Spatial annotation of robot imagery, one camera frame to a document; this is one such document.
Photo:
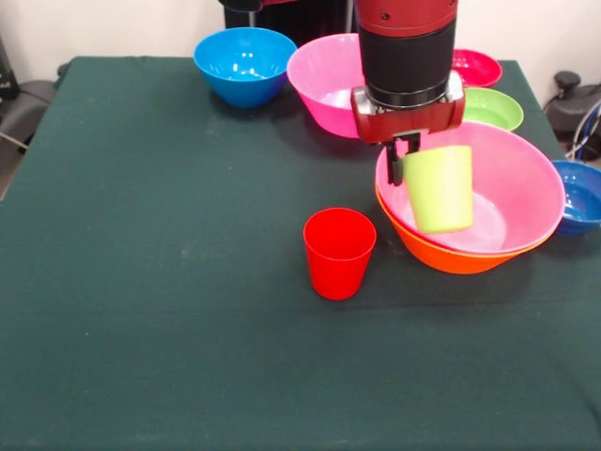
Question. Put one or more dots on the green cup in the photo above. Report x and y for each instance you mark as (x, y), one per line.
(441, 192)

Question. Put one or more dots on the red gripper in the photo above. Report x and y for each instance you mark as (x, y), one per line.
(408, 124)

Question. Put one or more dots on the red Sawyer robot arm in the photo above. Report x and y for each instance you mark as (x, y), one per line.
(406, 47)

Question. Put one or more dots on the small dark blue bowl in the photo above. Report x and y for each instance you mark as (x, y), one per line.
(580, 202)

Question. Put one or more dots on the light blue bowl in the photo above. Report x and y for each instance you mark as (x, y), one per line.
(244, 61)

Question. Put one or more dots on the small crimson bowl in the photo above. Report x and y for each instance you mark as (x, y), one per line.
(476, 68)

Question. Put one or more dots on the large pink bowl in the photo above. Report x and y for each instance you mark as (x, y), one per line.
(324, 80)
(516, 188)

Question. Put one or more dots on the dark green tablecloth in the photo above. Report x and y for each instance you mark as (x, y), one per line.
(188, 352)

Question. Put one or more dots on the large orange bowl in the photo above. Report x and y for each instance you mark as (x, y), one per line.
(451, 260)

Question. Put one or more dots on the small green bowl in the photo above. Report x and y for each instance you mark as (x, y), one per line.
(493, 110)

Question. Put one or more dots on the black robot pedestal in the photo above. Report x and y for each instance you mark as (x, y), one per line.
(305, 21)

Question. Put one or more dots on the red cup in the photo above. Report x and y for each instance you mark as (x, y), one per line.
(338, 263)

